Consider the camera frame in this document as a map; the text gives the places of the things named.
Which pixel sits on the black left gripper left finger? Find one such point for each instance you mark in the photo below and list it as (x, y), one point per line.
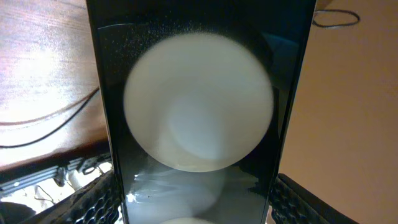
(96, 203)

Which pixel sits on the black Galaxy flip phone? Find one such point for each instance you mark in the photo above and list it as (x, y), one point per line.
(197, 96)

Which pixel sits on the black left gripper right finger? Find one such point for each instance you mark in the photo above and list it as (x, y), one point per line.
(291, 203)

